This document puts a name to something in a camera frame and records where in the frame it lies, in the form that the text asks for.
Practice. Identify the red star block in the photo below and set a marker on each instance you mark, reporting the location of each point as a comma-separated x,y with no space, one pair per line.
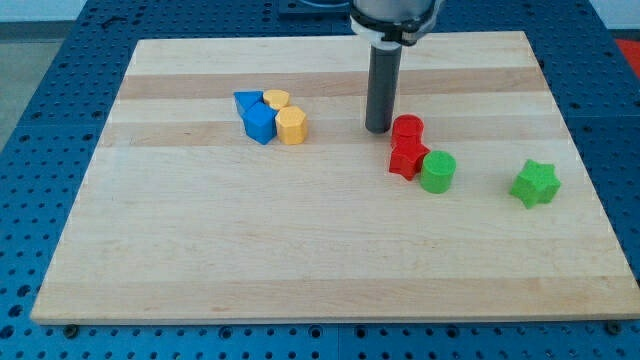
407,159

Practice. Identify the yellow pentagon block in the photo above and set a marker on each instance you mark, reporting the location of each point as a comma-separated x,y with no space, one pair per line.
276,98

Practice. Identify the blue triangle block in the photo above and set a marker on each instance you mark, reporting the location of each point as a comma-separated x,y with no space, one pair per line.
244,100

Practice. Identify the yellow hexagon block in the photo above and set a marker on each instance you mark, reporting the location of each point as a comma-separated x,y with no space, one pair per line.
291,124

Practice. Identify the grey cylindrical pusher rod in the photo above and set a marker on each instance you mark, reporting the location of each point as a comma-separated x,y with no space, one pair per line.
382,85

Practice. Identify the red cylinder block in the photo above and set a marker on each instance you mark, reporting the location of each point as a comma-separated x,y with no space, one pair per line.
407,129

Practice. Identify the wooden board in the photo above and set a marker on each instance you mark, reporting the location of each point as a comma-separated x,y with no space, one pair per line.
182,218

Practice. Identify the green star block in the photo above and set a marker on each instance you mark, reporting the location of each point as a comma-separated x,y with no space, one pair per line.
535,184

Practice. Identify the green cylinder block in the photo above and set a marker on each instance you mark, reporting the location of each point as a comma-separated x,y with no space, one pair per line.
437,172

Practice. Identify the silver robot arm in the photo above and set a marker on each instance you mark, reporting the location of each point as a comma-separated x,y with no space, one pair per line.
389,26

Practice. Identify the blue cube block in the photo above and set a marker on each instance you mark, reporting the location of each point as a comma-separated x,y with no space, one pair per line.
259,123

